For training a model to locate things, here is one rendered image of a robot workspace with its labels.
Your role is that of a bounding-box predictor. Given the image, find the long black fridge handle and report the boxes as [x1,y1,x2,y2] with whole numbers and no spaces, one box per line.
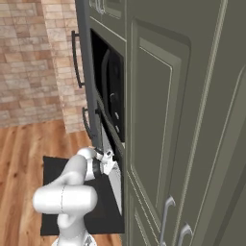
[70,30,86,89]

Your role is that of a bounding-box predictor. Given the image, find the small olive green cupboard door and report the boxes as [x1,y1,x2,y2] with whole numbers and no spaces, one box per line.
[88,0,127,42]

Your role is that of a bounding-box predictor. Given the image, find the black built-in oven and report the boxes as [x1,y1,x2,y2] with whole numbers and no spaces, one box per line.
[88,27,127,216]

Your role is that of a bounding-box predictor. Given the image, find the low olive green cupboard door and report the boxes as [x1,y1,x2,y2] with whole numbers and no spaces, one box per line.
[126,172,163,246]

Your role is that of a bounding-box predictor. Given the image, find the short black fridge handle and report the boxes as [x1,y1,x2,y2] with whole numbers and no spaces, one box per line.
[81,107,94,139]

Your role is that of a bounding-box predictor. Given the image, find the grey fridge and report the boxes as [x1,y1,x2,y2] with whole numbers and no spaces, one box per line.
[74,0,104,152]

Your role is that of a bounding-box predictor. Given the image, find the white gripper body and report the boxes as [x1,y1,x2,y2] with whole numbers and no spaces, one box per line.
[102,157,119,177]

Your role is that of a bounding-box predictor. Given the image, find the silver cupboard handle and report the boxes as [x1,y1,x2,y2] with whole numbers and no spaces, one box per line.
[88,0,106,15]
[159,195,177,246]
[177,223,194,246]

